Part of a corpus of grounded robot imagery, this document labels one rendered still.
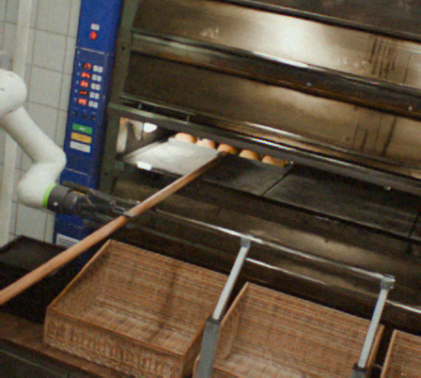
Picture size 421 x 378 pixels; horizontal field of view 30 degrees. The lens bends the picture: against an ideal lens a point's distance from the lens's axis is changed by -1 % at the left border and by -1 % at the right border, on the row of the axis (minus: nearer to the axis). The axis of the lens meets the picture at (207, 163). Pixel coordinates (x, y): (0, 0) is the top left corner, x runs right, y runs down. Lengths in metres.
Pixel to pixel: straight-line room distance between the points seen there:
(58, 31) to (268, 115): 0.93
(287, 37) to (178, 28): 0.42
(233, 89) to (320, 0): 0.47
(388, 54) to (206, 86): 0.70
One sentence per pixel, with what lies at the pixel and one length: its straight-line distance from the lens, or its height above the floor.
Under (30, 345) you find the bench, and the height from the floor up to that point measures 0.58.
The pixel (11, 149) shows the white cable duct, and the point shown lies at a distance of 3.43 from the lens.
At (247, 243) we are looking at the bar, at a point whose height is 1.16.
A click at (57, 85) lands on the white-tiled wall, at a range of 3.27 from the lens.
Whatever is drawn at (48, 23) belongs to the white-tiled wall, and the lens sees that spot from 3.26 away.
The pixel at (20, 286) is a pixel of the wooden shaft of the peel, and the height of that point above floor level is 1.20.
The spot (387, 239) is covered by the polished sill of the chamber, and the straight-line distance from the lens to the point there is 2.91.
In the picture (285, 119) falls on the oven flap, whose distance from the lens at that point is 2.88.
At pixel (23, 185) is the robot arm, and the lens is 2.66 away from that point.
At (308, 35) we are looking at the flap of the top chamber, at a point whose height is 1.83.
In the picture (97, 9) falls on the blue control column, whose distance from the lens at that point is 3.11.
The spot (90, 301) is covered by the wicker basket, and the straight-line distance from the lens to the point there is 3.26.
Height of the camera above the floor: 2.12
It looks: 16 degrees down
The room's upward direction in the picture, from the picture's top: 10 degrees clockwise
